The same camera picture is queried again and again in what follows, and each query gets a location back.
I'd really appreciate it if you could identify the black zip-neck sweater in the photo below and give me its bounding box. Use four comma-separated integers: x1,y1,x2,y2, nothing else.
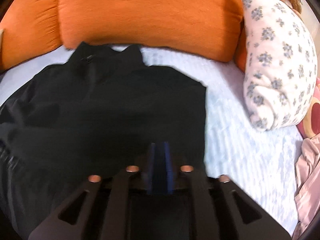
1,43,206,239

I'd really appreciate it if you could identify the orange pillow at right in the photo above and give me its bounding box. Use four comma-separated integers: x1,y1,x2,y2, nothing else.
234,28,247,73

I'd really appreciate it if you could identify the pink satin cloth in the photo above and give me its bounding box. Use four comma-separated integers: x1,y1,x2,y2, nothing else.
293,135,319,239

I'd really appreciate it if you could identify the pink patterned cushion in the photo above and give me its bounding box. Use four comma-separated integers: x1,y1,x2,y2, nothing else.
297,77,320,139

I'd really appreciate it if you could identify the white blue floral pillow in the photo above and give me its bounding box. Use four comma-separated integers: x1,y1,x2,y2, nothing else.
241,0,317,131

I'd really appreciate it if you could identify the large orange pillow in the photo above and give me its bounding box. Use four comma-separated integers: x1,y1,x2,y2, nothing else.
59,0,243,62

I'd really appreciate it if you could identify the orange pillow at left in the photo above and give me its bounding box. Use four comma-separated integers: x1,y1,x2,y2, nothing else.
1,0,62,72

